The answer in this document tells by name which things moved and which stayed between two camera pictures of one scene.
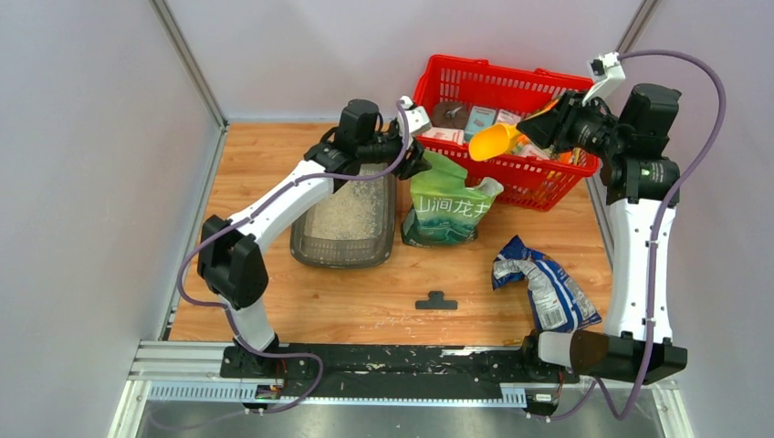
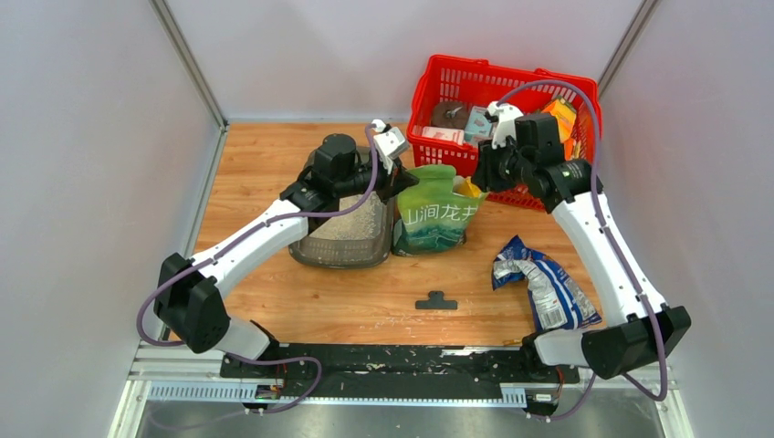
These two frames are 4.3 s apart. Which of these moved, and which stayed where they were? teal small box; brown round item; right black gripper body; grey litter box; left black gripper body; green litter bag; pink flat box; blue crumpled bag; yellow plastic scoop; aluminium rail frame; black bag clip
Moved: yellow plastic scoop; right black gripper body; left black gripper body; green litter bag
Stayed: aluminium rail frame; black bag clip; blue crumpled bag; pink flat box; grey litter box; brown round item; teal small box
